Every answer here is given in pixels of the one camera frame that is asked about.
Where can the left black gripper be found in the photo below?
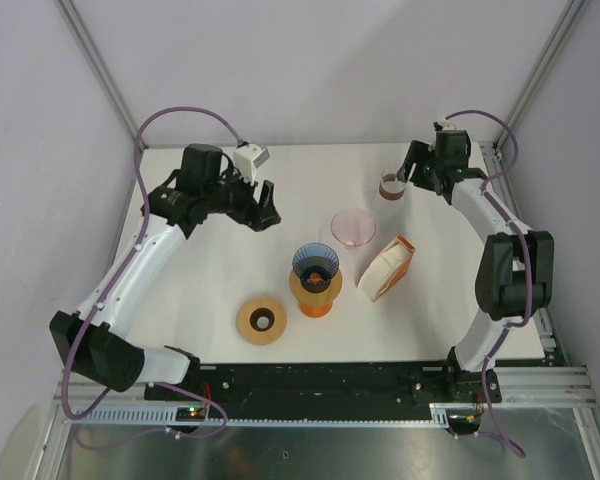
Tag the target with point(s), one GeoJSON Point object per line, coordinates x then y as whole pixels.
{"type": "Point", "coordinates": [265, 213]}

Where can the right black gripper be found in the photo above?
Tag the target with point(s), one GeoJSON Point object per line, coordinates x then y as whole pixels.
{"type": "Point", "coordinates": [419, 153]}

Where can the clear glass carafe brown collar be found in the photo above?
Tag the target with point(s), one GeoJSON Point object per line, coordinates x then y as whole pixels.
{"type": "Point", "coordinates": [391, 188]}

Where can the blue glass dripper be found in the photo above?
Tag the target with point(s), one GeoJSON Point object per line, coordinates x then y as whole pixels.
{"type": "Point", "coordinates": [315, 258]}

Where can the orange glass carafe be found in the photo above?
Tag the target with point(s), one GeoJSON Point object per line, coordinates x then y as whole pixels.
{"type": "Point", "coordinates": [315, 311]}

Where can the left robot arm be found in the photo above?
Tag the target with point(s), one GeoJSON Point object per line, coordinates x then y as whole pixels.
{"type": "Point", "coordinates": [93, 340]}

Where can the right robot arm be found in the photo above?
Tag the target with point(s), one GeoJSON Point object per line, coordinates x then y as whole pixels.
{"type": "Point", "coordinates": [515, 274]}

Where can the pink glass dripper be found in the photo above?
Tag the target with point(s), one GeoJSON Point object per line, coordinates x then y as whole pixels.
{"type": "Point", "coordinates": [353, 228]}

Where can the coffee filter pack orange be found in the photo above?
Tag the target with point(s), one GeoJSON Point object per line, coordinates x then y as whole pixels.
{"type": "Point", "coordinates": [387, 268]}

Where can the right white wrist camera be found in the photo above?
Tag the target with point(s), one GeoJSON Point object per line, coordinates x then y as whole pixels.
{"type": "Point", "coordinates": [445, 124]}

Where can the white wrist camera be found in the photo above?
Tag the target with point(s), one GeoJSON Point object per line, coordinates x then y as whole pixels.
{"type": "Point", "coordinates": [445, 124]}
{"type": "Point", "coordinates": [247, 158]}

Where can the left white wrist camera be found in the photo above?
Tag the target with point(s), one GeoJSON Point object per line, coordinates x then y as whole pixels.
{"type": "Point", "coordinates": [247, 158]}

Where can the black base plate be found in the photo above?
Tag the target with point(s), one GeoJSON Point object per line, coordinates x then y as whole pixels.
{"type": "Point", "coordinates": [301, 387]}

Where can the grey cable duct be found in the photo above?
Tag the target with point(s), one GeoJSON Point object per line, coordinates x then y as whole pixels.
{"type": "Point", "coordinates": [396, 415]}

